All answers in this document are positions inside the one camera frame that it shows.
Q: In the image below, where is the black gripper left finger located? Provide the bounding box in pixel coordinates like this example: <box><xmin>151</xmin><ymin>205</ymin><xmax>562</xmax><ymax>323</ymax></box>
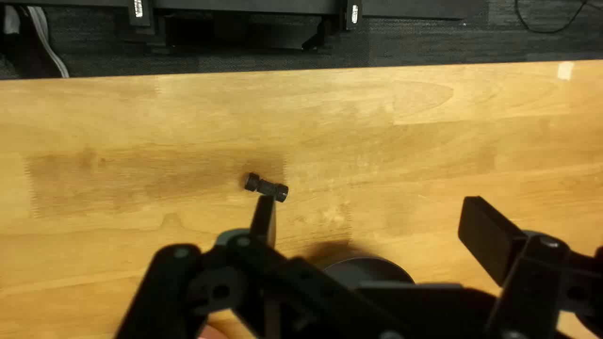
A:
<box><xmin>112</xmin><ymin>192</ymin><xmax>328</xmax><ymax>339</ymax></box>

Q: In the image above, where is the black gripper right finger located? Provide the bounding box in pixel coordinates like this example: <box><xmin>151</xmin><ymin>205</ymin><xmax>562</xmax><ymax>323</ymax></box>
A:
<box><xmin>457</xmin><ymin>194</ymin><xmax>603</xmax><ymax>339</ymax></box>

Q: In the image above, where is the small black knob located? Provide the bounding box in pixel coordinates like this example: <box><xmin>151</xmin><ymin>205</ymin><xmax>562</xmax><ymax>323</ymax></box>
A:
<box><xmin>242</xmin><ymin>171</ymin><xmax>293</xmax><ymax>203</ymax></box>

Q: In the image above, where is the white tape piece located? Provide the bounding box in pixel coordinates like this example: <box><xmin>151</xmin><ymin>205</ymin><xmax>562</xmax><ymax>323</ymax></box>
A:
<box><xmin>556</xmin><ymin>60</ymin><xmax>577</xmax><ymax>82</ymax></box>

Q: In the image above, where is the thin black cable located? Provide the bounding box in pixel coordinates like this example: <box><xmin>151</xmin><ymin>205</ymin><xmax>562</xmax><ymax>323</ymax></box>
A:
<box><xmin>513</xmin><ymin>0</ymin><xmax>596</xmax><ymax>35</ymax></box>

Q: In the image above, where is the white cable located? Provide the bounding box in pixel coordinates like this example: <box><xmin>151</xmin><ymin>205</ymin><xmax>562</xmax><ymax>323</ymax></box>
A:
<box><xmin>25</xmin><ymin>5</ymin><xmax>72</xmax><ymax>81</ymax></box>

